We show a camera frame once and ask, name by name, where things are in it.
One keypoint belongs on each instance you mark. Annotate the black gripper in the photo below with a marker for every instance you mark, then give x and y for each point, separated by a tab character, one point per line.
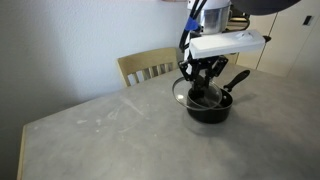
205	63

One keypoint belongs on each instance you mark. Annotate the glass lid with black knob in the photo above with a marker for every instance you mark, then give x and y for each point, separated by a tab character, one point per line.
180	91

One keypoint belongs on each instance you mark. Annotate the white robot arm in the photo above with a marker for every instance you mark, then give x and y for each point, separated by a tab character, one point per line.
215	18

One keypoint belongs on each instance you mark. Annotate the wooden chair with slat back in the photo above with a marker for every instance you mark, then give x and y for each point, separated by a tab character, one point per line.
143	60

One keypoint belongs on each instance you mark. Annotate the tall cream cabinet doors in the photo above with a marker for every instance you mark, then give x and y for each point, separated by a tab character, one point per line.
286	43

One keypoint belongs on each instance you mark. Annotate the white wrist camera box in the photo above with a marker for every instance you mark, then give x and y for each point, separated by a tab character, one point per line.
226	43

